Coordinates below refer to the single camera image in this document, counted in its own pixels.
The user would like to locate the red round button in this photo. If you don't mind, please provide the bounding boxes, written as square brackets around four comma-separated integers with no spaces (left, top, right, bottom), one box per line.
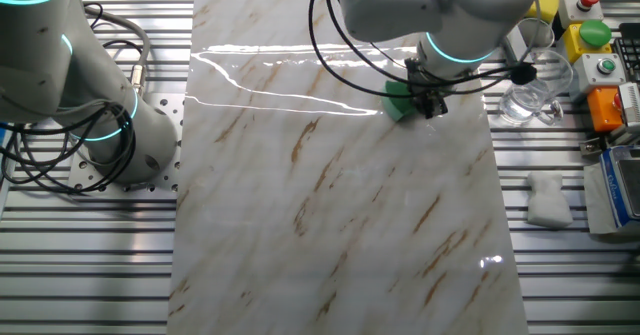
[557,0,605,30]

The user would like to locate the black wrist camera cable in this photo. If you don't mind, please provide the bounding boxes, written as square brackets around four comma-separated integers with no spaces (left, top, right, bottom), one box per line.
[308,0,539,100]

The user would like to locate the orange button box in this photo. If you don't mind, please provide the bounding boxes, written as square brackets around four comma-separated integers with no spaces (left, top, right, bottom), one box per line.
[587,85,625,134]

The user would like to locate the white crumpled cloth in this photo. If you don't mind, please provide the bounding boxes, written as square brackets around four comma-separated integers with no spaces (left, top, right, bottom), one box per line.
[525,171,575,230]

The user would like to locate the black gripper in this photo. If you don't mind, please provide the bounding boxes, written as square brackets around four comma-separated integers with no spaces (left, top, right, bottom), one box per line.
[404,57,454,120]

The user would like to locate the green scouring sponge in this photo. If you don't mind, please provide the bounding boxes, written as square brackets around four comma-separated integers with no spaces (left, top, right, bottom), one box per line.
[381,80,419,123]

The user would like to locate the marble pattern board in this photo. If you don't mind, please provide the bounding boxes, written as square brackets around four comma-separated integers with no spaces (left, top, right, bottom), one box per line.
[167,0,530,335]

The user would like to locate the yellow sponge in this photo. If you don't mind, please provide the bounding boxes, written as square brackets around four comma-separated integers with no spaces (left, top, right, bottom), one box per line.
[522,0,560,25]

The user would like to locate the small clear glass cup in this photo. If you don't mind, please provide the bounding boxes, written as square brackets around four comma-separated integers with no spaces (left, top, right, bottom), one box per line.
[517,17,556,52]

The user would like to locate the clear glass beaker with water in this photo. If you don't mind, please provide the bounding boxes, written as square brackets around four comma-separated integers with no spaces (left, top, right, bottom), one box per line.
[499,49,575,126]

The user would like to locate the perforated aluminium base plate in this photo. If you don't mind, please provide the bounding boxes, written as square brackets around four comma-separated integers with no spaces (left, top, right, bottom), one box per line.
[67,92,184,194]

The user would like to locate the grey box with small green button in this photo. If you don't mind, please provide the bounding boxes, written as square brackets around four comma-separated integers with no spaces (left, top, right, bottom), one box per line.
[572,52,627,96]

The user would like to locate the silver depth camera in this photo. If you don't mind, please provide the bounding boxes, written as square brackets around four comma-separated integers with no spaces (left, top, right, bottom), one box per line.
[617,81,640,136]

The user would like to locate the grey cable with metal connector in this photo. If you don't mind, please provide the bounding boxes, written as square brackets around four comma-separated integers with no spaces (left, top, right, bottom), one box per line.
[82,4,152,99]

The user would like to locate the white digital scale blue trim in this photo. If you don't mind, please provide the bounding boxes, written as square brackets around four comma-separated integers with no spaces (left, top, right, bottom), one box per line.
[582,144,640,236]

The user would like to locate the black cable bundle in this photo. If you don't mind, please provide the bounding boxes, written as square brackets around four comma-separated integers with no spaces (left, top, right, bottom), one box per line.
[0,99,137,196]

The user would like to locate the yellow box with green button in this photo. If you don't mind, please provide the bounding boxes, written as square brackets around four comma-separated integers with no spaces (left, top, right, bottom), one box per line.
[562,19,614,65]

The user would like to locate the black keyboard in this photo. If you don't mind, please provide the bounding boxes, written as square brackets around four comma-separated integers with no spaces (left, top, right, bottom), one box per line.
[612,22,640,84]

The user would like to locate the wrist camera on silver bracket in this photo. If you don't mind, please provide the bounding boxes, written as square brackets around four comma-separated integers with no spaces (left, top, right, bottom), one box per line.
[499,27,524,66]

